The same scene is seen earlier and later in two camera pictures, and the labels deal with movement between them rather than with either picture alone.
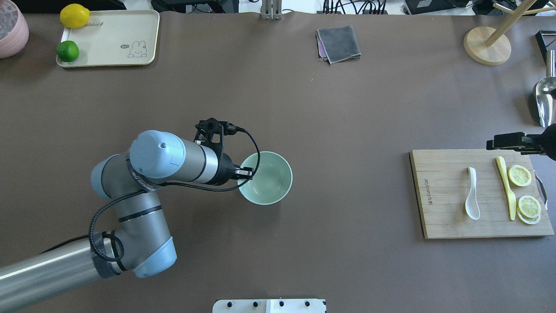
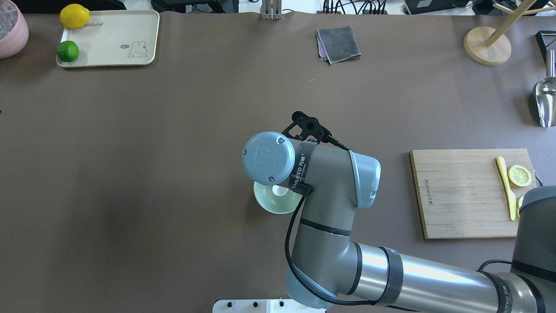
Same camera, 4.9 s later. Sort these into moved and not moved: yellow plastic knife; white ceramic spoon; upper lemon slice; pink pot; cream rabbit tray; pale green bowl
Moved: pale green bowl; white ceramic spoon
Not moved: upper lemon slice; pink pot; yellow plastic knife; cream rabbit tray
